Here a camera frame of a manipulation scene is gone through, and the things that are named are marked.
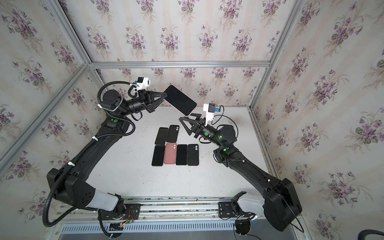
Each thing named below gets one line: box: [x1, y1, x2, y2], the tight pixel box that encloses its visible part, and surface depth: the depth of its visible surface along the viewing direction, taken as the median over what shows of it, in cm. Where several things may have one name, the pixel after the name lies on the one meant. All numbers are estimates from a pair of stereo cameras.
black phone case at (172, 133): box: [166, 125, 180, 143], surface depth 107 cm
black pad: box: [175, 144, 187, 165], surface depth 95 cm
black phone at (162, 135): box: [154, 127, 169, 145], surface depth 104 cm
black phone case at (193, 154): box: [187, 144, 199, 166], surface depth 95 cm
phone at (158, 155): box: [151, 144, 166, 166], surface depth 95 cm
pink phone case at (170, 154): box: [164, 143, 177, 165], surface depth 97 cm
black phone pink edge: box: [163, 84, 197, 117], surface depth 60 cm
